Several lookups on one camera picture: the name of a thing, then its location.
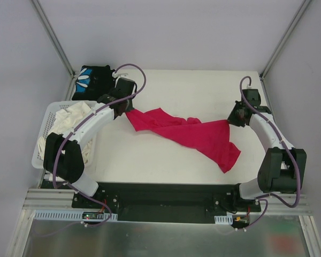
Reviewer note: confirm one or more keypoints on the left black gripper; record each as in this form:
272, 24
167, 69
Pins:
125, 107

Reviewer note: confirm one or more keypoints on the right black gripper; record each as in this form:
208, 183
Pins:
235, 116

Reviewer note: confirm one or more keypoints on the pink t shirt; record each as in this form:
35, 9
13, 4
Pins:
211, 139

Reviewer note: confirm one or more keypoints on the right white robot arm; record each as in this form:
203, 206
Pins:
282, 170

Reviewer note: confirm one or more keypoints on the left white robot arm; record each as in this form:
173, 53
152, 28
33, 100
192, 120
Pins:
63, 151

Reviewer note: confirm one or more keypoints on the black folded t shirt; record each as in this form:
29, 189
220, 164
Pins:
93, 82

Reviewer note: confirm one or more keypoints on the cream t shirt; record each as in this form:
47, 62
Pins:
69, 117

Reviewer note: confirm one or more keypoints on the white plastic laundry basket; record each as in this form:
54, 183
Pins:
44, 128

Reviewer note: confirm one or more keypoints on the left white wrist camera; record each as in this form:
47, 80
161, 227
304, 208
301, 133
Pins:
118, 75

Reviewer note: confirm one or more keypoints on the right white cable duct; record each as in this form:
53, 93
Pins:
224, 220

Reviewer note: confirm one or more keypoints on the white cable duct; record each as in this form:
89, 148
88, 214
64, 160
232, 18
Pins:
224, 220
66, 215

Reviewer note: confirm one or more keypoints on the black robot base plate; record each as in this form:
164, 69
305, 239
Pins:
169, 203

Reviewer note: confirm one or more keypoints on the left aluminium frame post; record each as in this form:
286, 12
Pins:
38, 8

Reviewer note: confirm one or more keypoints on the aluminium frame post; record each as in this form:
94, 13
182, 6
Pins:
298, 16
38, 8

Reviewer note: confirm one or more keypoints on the right aluminium frame post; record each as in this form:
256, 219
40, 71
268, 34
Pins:
298, 16

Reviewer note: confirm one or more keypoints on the left white cable duct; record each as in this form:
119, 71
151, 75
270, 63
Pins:
66, 215

